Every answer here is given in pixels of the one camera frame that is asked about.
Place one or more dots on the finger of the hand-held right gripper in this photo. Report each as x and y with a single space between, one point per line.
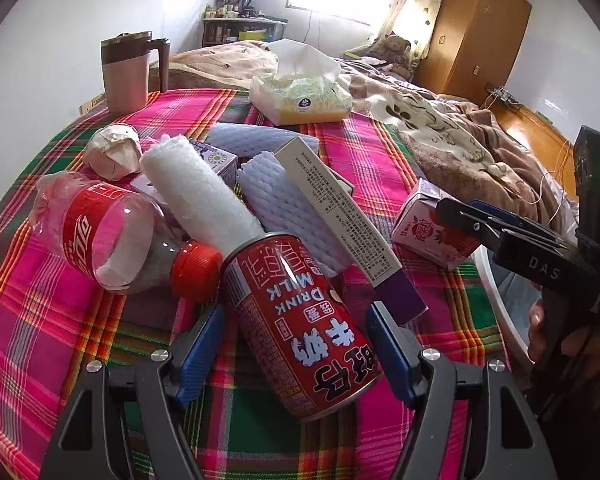
490 210
462 220

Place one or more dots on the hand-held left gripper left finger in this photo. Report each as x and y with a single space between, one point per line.
205 341

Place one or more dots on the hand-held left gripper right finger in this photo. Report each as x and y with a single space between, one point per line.
387 346

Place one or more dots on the pink milk carton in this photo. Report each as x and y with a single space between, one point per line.
425 230

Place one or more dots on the white trash bin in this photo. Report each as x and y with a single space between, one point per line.
500 305

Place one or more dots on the red milk drink can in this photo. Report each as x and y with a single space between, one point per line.
290 320

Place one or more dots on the purple foam net sleeve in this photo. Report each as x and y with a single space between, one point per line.
250 137
280 195

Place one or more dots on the brown paper cup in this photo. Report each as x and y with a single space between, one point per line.
112 152

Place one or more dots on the person's right hand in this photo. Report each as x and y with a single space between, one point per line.
582 342

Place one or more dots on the bed with brown blanket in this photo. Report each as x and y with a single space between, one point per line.
455 130

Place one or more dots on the wooden headboard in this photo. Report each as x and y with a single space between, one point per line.
530 130

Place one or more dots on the pink plaid tablecloth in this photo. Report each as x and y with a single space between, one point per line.
380 160

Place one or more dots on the power strip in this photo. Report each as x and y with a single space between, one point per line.
502 96

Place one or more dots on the long white and purple box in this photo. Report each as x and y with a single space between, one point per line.
330 210

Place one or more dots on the white foam roll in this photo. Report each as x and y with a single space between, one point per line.
195 195

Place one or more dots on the clear plastic bottle red cap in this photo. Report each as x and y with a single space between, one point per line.
95 230

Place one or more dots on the small white box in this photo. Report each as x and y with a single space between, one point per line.
142 186

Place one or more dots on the wooden wardrobe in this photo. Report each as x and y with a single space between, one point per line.
470 35

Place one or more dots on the small purple carton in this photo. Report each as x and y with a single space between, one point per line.
216 160

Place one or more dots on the brown teddy bear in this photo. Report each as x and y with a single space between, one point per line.
395 47

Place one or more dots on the green cushion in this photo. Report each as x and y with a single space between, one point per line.
360 51

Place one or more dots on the yellow tissue box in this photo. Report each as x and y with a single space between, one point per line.
300 102

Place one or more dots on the pink mug with brown lid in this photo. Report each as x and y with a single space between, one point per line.
125 80

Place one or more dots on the shelf with bottles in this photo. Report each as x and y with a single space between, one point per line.
220 30

